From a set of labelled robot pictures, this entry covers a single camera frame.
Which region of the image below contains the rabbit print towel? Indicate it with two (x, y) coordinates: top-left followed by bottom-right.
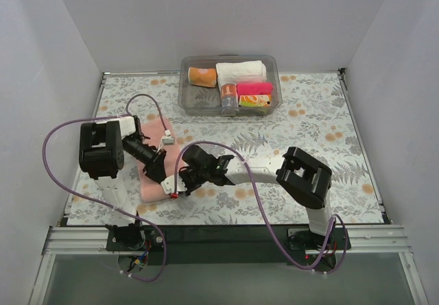
(220, 84), (238, 108)

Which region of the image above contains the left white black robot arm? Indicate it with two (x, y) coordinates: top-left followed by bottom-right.
(79, 116), (167, 250)

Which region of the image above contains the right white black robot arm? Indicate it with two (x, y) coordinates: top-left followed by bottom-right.
(170, 145), (335, 249)

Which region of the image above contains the orange print rolled towel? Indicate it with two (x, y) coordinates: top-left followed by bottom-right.
(239, 95), (272, 108)

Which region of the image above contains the clear plastic bin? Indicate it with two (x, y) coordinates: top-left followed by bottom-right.
(178, 55), (283, 117)

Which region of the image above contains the white rolled towel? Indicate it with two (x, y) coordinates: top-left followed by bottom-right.
(215, 60), (267, 86)

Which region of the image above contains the hot pink rolled towel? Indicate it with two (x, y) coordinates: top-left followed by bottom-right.
(237, 82), (273, 96)

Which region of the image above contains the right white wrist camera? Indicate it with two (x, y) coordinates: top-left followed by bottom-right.
(161, 174), (183, 199)

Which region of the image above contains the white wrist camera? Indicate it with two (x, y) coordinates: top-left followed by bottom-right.
(161, 174), (183, 199)
(159, 130), (175, 148)

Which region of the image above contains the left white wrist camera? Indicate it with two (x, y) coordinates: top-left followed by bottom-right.
(159, 130), (175, 148)

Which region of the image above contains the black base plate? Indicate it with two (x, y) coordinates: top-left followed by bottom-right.
(106, 224), (351, 270)

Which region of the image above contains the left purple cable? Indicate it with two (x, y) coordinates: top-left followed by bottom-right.
(43, 93), (174, 282)

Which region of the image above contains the aluminium frame rail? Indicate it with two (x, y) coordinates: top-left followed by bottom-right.
(44, 224), (412, 254)

